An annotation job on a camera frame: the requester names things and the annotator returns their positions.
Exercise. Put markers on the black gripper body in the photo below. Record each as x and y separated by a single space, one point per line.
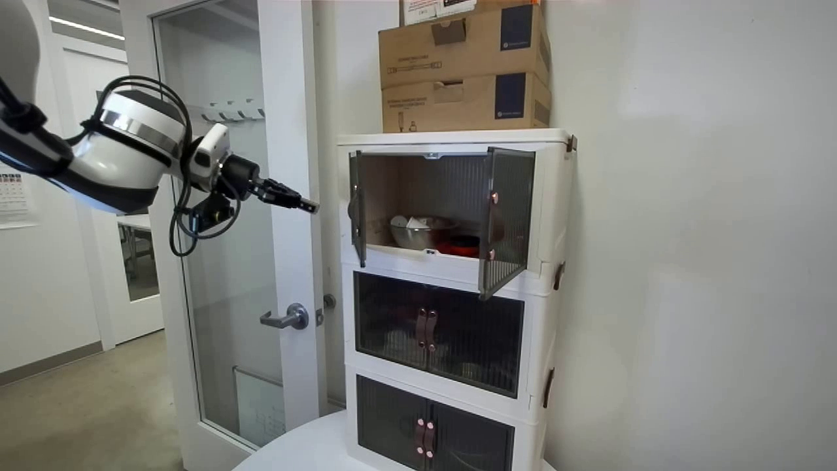
239 176

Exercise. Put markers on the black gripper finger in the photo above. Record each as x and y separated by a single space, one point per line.
277 187
295 208

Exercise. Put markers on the tinted cabinet door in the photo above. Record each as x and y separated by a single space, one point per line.
356 210
388 318
505 218
473 344
471 445
388 422

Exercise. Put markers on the red object in cabinet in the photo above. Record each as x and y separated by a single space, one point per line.
459 242

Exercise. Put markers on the white stacked storage cabinet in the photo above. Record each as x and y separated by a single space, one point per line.
540 218

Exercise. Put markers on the black cabinet side latch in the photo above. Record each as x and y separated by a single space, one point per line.
557 276
548 387
567 145

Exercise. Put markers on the white coat hook rack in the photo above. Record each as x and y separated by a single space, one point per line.
231 114

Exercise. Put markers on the white door with window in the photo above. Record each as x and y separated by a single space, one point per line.
131 297

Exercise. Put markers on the white framed glass door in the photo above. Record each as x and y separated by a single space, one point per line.
295 383

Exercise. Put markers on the brown cardboard box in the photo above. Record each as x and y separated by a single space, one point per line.
454 52
454 104

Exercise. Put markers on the white labelled box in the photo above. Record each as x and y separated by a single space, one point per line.
422 9

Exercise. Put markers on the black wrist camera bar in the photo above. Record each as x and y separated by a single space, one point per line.
213 213

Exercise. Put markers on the white paper wall sign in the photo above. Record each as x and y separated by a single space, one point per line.
12 200

